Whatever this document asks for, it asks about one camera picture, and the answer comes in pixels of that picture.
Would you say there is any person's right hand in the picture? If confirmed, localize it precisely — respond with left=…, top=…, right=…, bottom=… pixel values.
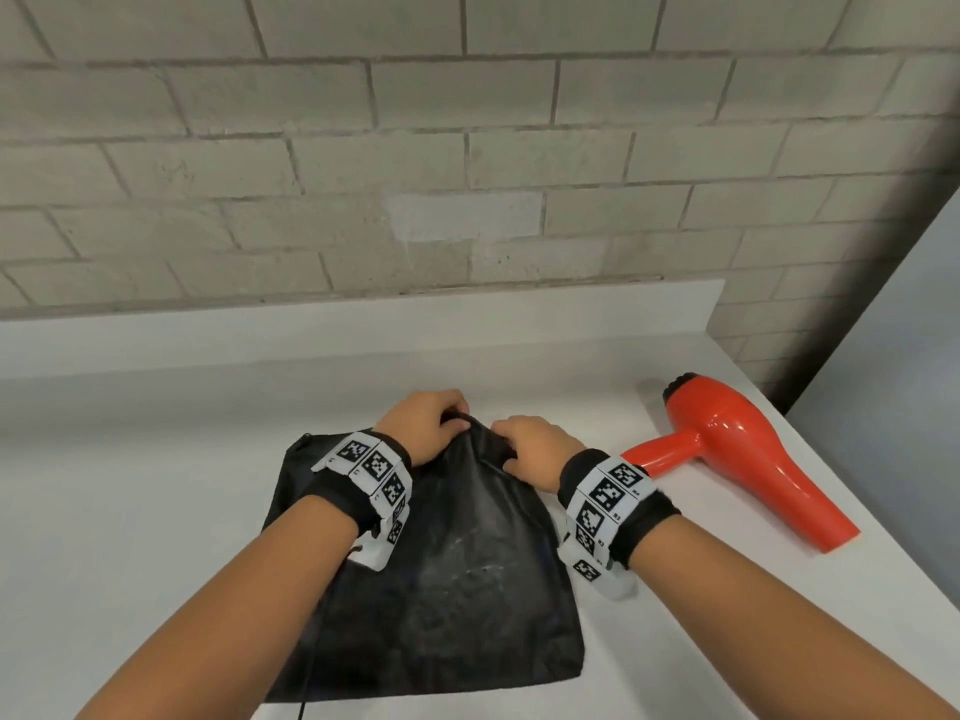
left=489, top=415, right=588, bottom=494

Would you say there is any wristband with marker tiles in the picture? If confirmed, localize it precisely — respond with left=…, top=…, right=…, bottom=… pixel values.
left=303, top=429, right=414, bottom=537
left=557, top=447, right=682, bottom=571

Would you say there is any left wristband with marker tiles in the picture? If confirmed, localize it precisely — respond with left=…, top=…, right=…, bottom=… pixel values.
left=303, top=429, right=414, bottom=537

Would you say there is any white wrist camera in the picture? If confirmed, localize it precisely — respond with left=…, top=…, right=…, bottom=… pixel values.
left=557, top=531, right=639, bottom=602
left=348, top=509, right=410, bottom=572

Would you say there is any person's left forearm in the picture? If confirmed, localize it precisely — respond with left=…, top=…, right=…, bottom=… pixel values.
left=74, top=495, right=361, bottom=720

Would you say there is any red hair dryer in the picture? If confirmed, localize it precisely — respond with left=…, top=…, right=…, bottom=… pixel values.
left=618, top=372, right=862, bottom=554

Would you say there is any black fabric drawstring bag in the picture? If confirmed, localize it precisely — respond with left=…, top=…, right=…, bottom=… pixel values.
left=260, top=411, right=586, bottom=704

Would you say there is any person's right forearm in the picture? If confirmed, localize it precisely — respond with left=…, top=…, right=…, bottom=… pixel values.
left=635, top=514, right=960, bottom=720

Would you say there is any person's left hand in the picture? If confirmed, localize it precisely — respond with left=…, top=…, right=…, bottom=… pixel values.
left=372, top=389, right=472, bottom=470

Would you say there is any right wristband with marker tiles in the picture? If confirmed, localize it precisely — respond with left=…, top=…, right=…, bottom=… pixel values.
left=557, top=447, right=682, bottom=571

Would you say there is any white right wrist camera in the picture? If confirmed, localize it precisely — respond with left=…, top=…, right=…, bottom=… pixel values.
left=557, top=531, right=639, bottom=602

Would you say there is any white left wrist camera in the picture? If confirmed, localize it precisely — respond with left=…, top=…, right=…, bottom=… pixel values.
left=348, top=509, right=410, bottom=572

